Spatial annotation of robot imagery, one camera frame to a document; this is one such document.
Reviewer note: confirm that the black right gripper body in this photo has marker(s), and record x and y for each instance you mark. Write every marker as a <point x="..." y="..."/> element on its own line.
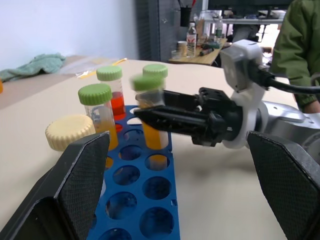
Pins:
<point x="220" y="117"/>

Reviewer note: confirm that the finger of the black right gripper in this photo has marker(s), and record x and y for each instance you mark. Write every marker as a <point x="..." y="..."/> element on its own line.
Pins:
<point x="175" y="121"/>
<point x="181" y="100"/>

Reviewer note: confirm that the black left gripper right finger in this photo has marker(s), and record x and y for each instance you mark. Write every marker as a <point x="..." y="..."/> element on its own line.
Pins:
<point x="287" y="185"/>

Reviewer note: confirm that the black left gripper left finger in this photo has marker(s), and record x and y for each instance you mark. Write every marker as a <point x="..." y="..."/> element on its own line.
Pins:
<point x="62" y="190"/>

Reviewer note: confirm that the green-capped yellow liquid test tube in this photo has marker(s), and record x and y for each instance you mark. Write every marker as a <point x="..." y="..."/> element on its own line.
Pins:
<point x="153" y="138"/>
<point x="96" y="95"/>

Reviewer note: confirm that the green-capped red liquid test tube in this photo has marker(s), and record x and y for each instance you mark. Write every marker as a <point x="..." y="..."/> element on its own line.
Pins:
<point x="118" y="105"/>

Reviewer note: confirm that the cream-capped test tube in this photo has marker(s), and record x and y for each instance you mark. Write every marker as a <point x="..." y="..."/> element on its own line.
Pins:
<point x="68" y="130"/>

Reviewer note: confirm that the blue test tube rack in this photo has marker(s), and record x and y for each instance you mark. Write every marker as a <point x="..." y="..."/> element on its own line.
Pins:
<point x="140" y="190"/>

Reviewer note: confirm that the person's bare hand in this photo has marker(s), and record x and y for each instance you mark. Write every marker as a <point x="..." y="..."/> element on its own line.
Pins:
<point x="314" y="107"/>

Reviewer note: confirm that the wooden desk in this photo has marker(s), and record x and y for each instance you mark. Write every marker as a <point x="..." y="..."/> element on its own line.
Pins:
<point x="200" y="58"/>

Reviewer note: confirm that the clear jar with lid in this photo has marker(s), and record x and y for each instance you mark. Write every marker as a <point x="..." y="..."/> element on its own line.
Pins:
<point x="182" y="48"/>

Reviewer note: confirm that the clear water bottle red label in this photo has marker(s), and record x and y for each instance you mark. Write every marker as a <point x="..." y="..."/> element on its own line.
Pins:
<point x="191" y="41"/>

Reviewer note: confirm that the clear bottle green label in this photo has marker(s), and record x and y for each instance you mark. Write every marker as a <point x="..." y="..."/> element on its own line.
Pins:
<point x="218" y="28"/>

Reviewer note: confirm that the black hanging cup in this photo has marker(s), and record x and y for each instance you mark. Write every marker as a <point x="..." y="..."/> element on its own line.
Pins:
<point x="185" y="16"/>

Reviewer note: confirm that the clear plastic bag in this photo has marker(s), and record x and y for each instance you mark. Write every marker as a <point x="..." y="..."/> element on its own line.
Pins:
<point x="82" y="66"/>

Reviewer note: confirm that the person in green jacket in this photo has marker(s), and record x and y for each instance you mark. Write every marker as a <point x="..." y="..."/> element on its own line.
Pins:
<point x="297" y="42"/>

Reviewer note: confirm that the orange object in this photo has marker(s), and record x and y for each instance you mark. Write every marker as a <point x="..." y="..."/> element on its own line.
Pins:
<point x="1" y="86"/>

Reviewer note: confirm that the green towel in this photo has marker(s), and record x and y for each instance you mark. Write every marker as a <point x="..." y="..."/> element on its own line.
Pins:
<point x="35" y="66"/>

